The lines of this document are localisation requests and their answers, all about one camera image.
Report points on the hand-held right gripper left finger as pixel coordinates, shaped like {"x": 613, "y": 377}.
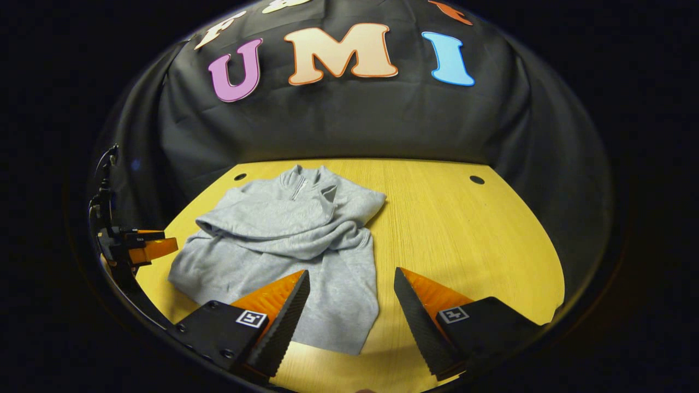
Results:
{"x": 284, "y": 330}

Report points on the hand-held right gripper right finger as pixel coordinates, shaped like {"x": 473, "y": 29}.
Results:
{"x": 420, "y": 330}

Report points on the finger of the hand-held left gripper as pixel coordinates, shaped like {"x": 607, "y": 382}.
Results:
{"x": 144, "y": 236}
{"x": 153, "y": 250}

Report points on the grey zip-neck sweatshirt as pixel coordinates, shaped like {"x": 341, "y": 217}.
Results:
{"x": 284, "y": 229}

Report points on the black backdrop cloth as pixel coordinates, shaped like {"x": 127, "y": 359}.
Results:
{"x": 355, "y": 125}

